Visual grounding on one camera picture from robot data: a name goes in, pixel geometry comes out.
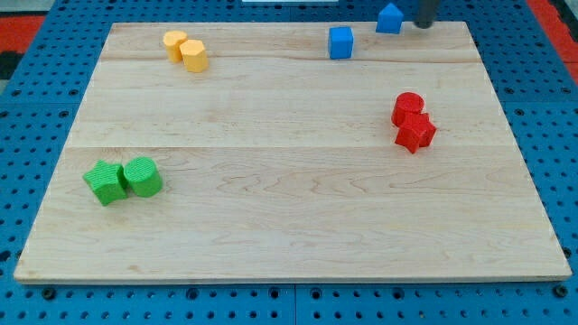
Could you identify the green star block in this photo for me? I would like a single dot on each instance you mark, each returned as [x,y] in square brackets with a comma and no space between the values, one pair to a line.
[107,182]

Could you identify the wooden board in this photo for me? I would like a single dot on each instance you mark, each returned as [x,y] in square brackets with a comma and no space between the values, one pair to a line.
[279,165]

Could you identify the blue cube block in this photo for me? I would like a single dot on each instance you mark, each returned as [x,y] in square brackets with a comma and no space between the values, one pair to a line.
[340,42]

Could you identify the red cylinder block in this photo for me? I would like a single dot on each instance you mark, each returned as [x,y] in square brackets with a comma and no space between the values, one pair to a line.
[406,104]

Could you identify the yellow cylinder block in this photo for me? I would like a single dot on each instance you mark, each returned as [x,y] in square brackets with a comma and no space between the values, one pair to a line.
[172,41]

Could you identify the red star block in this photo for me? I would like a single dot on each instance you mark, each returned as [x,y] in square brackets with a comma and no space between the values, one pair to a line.
[415,132]

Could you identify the green cylinder block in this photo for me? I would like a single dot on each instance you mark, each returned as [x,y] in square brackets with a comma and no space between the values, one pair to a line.
[143,177]

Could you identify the yellow hexagon block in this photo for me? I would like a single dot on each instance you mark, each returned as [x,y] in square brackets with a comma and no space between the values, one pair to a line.
[194,56]

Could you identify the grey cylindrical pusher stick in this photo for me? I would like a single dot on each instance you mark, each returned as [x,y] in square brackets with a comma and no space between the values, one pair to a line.
[426,13]

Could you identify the blue pentagon house block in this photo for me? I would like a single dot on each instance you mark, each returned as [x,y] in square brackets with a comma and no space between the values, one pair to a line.
[390,19]

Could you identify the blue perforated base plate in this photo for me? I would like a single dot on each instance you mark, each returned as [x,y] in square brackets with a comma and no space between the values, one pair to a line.
[39,102]

